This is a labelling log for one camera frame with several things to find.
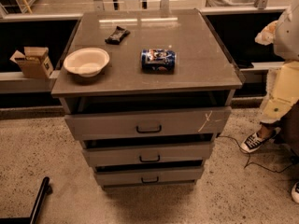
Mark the grey drawer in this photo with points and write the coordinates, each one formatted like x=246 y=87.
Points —
x=98 y=157
x=149 y=176
x=148 y=123

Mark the black snack wrapper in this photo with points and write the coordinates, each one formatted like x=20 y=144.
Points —
x=117 y=36

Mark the open cardboard box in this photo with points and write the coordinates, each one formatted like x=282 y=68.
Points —
x=34 y=62

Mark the person in yellow shorts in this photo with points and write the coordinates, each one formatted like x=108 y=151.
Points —
x=282 y=88

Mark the white paper bowl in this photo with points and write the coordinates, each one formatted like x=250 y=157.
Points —
x=86 y=62

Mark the grey middle drawer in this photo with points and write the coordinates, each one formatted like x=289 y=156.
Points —
x=98 y=157

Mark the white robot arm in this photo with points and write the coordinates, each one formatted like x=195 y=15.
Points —
x=283 y=34

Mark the black metal bar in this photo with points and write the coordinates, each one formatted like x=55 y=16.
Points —
x=44 y=190

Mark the grey drawer cabinet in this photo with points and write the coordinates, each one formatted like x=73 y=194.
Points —
x=204 y=76

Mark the grey bottom drawer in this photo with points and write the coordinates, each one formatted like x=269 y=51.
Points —
x=149 y=176

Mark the grey top drawer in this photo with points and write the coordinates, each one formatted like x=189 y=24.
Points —
x=148 y=123

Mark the black white sneaker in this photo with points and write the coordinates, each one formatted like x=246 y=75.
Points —
x=256 y=140
x=295 y=192

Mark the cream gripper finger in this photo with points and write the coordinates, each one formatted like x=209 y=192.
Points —
x=267 y=34

